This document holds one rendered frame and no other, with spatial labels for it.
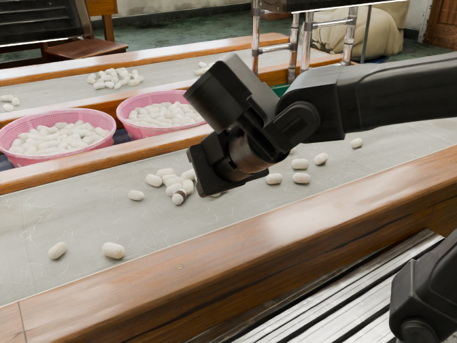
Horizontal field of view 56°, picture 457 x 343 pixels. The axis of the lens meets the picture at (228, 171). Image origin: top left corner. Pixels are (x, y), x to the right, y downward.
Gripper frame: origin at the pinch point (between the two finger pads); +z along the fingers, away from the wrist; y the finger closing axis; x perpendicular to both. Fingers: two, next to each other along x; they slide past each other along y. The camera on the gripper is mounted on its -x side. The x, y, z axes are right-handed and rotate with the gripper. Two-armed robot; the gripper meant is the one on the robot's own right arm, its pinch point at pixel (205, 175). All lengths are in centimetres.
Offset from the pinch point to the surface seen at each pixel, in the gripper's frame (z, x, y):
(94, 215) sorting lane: 20.2, -0.8, 13.8
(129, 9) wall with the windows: 451, -288, -173
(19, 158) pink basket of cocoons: 39.3, -18.6, 22.0
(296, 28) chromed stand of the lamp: 44, -41, -65
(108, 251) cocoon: 9.5, 6.0, 15.1
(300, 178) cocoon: 10.8, 4.6, -23.8
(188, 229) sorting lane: 10.7, 6.8, 1.5
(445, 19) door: 220, -113, -424
